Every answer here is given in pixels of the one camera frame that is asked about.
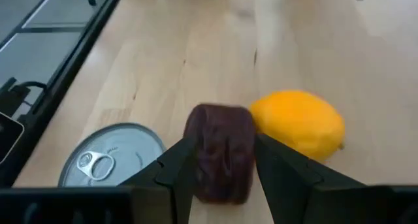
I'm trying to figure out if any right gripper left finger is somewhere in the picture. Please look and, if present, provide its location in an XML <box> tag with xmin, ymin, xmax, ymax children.
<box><xmin>119</xmin><ymin>135</ymin><xmax>198</xmax><ymax>224</ymax></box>

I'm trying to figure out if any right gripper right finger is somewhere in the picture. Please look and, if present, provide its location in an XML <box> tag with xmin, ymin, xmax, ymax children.
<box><xmin>253</xmin><ymin>134</ymin><xmax>367</xmax><ymax>224</ymax></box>

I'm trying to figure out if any dark brown toy food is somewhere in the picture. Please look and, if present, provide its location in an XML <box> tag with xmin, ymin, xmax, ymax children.
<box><xmin>182</xmin><ymin>103</ymin><xmax>258</xmax><ymax>206</ymax></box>

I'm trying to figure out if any blue label tuna can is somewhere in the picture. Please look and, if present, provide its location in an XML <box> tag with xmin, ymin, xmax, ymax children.
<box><xmin>57</xmin><ymin>121</ymin><xmax>168</xmax><ymax>188</ymax></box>

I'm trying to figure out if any yellow toy lemon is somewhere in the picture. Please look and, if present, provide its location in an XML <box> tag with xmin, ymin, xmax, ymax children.
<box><xmin>249</xmin><ymin>89</ymin><xmax>347</xmax><ymax>163</ymax></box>

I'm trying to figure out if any black aluminium table frame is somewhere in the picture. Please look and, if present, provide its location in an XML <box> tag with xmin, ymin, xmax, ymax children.
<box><xmin>0</xmin><ymin>0</ymin><xmax>127</xmax><ymax>187</ymax></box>

